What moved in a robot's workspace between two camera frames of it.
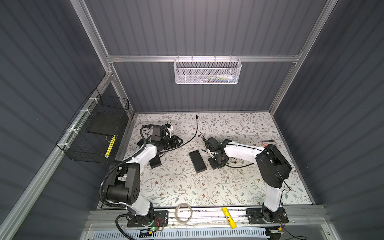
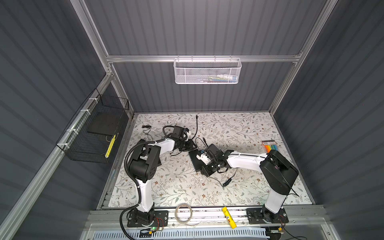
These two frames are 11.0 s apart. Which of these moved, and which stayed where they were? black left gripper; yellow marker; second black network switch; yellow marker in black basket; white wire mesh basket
Moved: black left gripper
Stayed: second black network switch; yellow marker; white wire mesh basket; yellow marker in black basket
